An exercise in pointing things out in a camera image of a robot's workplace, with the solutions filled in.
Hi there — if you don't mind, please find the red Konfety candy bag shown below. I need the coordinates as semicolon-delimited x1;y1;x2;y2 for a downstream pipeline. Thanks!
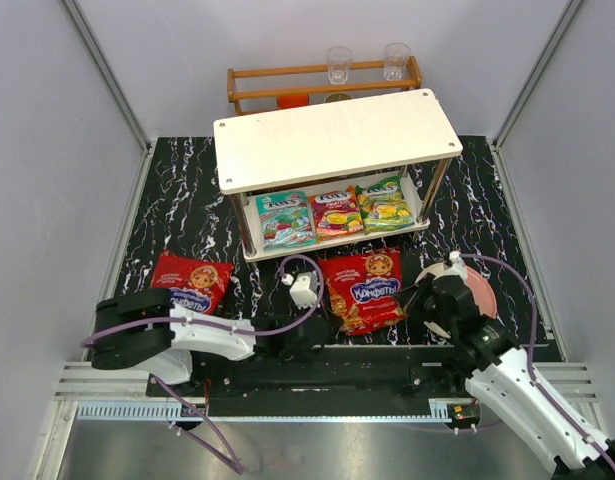
150;250;234;314
318;248;405;336

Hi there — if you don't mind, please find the orange Fox's candy bag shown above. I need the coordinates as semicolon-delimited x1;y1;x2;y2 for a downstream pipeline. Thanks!
309;186;364;243

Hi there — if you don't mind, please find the teal Fox's mint candy bag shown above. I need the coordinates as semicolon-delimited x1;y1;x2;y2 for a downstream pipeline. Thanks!
256;191;316;250

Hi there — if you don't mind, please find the green yellow Fox's candy bag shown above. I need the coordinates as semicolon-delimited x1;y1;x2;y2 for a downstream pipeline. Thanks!
355;176;415;233

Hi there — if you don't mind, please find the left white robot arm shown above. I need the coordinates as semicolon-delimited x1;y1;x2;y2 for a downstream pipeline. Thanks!
82;260;330;385

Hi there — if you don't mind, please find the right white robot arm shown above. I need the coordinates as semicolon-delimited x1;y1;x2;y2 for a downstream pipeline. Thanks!
396;274;615;479

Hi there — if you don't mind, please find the white two-tier shelf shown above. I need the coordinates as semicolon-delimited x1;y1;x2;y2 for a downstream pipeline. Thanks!
213;89;463;262

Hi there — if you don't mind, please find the cream floral plate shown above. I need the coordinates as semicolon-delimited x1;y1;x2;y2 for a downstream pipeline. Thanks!
415;263;497;336

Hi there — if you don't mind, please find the orange round object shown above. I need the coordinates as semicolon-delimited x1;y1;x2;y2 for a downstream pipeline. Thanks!
276;94;310;109

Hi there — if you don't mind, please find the olive round lid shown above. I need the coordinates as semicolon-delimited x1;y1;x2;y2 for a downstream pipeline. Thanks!
324;92;353;104

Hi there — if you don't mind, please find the brown wooden rack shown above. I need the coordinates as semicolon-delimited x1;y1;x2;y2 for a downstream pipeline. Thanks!
226;56;423;116

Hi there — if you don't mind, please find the left clear drinking glass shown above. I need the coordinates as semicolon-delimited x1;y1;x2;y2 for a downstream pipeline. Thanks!
326;46;352;85

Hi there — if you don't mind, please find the clear drinking glass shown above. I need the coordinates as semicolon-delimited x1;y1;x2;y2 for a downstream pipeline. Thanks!
383;42;410;81
326;46;352;85

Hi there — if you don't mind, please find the right clear drinking glass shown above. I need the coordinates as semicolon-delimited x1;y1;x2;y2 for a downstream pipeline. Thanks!
383;42;410;81

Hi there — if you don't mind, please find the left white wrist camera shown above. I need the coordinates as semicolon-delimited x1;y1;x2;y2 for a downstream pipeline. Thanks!
281;272;318;309

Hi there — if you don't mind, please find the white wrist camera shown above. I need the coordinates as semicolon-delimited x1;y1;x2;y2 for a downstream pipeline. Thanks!
443;251;468;282
281;272;318;309

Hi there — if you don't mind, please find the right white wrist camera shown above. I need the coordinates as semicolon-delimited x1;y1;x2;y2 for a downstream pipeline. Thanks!
443;251;468;282

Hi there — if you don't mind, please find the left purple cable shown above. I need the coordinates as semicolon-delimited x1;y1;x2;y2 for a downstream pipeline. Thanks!
81;254;324;475

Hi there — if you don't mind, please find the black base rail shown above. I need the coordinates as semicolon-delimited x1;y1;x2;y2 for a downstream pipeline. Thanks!
173;345;473;418

